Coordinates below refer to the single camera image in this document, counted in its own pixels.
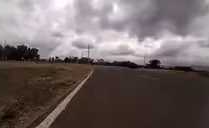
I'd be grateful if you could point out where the dry grass verge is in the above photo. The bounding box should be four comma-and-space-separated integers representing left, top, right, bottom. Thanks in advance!
0, 60, 93, 128

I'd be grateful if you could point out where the broad dark tree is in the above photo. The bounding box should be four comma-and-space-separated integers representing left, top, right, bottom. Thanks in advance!
147, 58, 162, 70

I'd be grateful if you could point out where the tall pole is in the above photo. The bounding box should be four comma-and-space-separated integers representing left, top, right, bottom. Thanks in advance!
87, 43, 91, 61

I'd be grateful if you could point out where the row of dark trees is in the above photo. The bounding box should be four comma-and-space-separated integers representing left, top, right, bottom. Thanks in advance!
0, 42, 41, 62

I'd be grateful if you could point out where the grey asphalt road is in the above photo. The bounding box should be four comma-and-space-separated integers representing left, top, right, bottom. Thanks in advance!
48, 64, 209, 128

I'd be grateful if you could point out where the white painted edge line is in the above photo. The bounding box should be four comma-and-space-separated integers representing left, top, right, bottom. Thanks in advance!
35, 68, 95, 128

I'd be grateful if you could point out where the distant line of bushes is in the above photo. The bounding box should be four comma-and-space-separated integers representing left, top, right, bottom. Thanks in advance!
46, 55, 196, 72

